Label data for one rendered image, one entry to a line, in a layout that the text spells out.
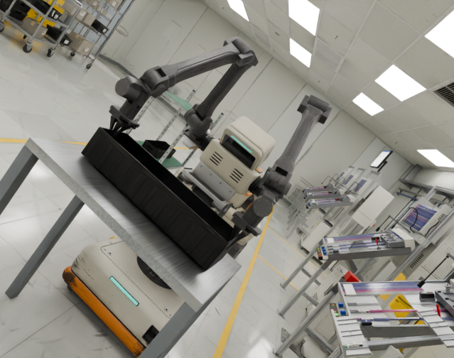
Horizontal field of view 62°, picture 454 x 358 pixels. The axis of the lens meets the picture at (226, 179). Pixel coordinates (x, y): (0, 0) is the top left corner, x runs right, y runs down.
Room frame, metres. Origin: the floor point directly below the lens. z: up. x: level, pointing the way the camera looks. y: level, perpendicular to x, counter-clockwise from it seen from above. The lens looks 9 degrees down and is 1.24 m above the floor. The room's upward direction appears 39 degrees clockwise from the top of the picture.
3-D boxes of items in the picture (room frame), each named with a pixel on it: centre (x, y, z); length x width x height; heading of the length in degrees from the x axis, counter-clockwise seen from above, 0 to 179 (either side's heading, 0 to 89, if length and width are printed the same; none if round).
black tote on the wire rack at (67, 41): (6.49, 3.85, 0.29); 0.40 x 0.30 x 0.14; 175
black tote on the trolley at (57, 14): (5.52, 3.65, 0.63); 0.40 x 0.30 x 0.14; 9
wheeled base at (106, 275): (1.95, -0.02, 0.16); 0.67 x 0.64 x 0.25; 168
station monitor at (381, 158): (6.93, -1.98, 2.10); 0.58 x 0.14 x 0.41; 175
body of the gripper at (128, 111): (1.28, 0.41, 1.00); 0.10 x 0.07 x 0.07; 78
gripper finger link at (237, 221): (1.17, -0.13, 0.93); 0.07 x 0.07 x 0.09; 78
